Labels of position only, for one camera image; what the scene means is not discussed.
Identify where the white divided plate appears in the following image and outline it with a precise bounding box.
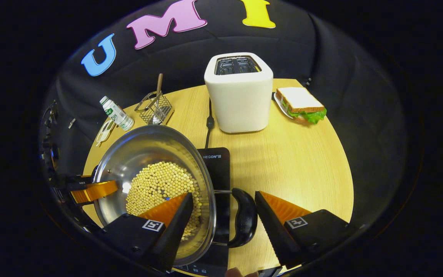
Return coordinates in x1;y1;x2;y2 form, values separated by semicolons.
95;119;116;147

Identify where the black induction cooktop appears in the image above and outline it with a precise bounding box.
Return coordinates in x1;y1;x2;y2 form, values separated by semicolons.
173;147;283;277

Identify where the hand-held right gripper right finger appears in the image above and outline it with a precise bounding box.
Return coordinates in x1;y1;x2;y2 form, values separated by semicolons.
255;190;356;270

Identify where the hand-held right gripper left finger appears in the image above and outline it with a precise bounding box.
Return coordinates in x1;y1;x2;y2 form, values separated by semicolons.
98;192;194;273

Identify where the white milk bottle green label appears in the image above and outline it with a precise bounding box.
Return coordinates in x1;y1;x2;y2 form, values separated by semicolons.
99;96;135;132

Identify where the black power cable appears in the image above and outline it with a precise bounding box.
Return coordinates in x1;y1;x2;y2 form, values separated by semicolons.
205;98;215;149

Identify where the wire mesh basket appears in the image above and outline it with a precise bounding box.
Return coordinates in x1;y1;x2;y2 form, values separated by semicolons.
134;91;174;125

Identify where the lettuce sandwich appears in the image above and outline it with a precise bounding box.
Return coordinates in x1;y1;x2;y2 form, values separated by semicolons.
275;87;327;124

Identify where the pile of soybeans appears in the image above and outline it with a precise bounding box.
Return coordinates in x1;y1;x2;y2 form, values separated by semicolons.
125;162;203;241

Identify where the stainless steel pot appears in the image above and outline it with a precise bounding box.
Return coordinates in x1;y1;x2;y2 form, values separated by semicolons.
91;125;258;267

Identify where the wooden handled utensil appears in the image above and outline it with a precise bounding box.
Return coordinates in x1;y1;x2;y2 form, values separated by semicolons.
150;73;164;112

